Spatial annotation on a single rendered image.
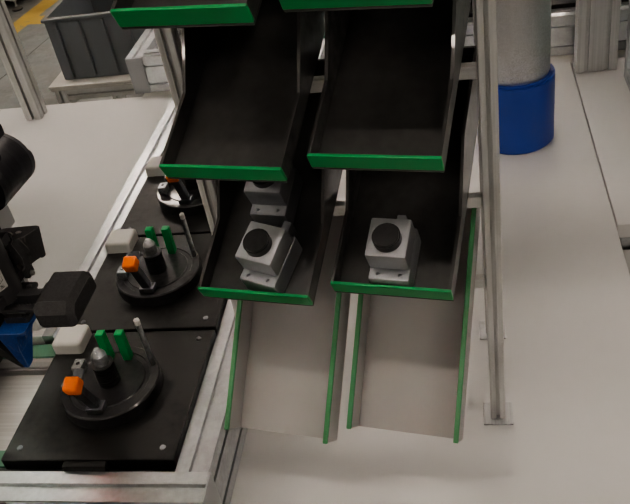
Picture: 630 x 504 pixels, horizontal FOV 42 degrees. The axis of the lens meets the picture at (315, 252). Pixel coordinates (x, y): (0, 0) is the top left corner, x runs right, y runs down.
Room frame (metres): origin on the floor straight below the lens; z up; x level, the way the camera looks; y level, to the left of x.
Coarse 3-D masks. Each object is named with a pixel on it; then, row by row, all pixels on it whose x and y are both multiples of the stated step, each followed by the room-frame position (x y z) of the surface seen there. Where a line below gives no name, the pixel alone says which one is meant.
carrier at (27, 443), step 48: (96, 336) 0.88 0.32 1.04; (144, 336) 0.85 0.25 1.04; (192, 336) 0.92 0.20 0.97; (48, 384) 0.88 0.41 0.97; (96, 384) 0.84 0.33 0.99; (144, 384) 0.82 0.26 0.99; (192, 384) 0.82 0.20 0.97; (48, 432) 0.78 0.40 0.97; (96, 432) 0.77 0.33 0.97; (144, 432) 0.75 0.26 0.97
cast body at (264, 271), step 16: (256, 224) 0.73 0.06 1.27; (288, 224) 0.76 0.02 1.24; (256, 240) 0.70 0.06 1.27; (272, 240) 0.71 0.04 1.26; (288, 240) 0.72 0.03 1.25; (240, 256) 0.70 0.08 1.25; (256, 256) 0.69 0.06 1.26; (272, 256) 0.69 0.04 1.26; (288, 256) 0.71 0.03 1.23; (256, 272) 0.71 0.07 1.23; (272, 272) 0.69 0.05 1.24; (288, 272) 0.71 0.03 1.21; (256, 288) 0.71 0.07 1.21; (272, 288) 0.69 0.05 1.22
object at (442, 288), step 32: (448, 160) 0.80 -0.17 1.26; (352, 192) 0.78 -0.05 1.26; (384, 192) 0.79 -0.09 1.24; (416, 192) 0.77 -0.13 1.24; (448, 192) 0.76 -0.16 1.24; (352, 224) 0.76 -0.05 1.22; (416, 224) 0.74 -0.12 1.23; (448, 224) 0.72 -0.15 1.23; (352, 256) 0.73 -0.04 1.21; (448, 256) 0.69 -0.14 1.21; (352, 288) 0.68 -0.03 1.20; (384, 288) 0.66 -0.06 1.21; (416, 288) 0.65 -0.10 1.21; (448, 288) 0.64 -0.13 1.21
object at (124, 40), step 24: (72, 0) 3.10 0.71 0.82; (96, 0) 3.24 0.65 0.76; (48, 24) 2.85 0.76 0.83; (72, 24) 2.83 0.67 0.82; (96, 24) 2.81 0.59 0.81; (72, 48) 2.84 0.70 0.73; (96, 48) 2.82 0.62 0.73; (120, 48) 2.80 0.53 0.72; (72, 72) 2.84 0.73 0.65; (96, 72) 2.82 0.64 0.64; (120, 72) 2.80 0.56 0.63
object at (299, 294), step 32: (320, 64) 0.89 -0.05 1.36; (320, 96) 0.92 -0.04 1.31; (224, 192) 0.82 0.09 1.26; (320, 192) 0.80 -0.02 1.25; (224, 224) 0.80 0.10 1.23; (320, 224) 0.76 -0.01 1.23; (224, 256) 0.77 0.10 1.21; (320, 256) 0.72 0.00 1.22; (224, 288) 0.71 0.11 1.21; (288, 288) 0.71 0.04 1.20
